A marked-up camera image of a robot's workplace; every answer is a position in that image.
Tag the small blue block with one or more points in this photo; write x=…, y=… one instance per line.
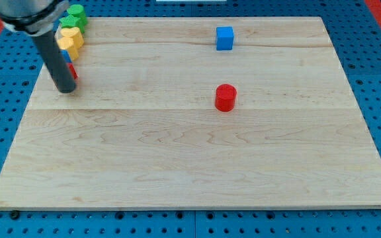
x=66, y=56

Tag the wooden board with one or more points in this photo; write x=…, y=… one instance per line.
x=141, y=131

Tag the red star block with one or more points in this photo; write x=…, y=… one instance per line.
x=72, y=70

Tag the green cylinder block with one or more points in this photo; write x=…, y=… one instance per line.
x=78, y=11

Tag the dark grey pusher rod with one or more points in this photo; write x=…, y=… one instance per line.
x=56, y=65

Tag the green star block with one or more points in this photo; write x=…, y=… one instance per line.
x=71, y=21

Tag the red cylinder block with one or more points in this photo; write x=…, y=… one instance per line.
x=225, y=97

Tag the blue cube block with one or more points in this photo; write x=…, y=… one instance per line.
x=224, y=38

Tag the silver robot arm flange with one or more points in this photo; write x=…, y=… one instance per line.
x=34, y=17

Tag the yellow hexagon block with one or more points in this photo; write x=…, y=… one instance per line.
x=67, y=44

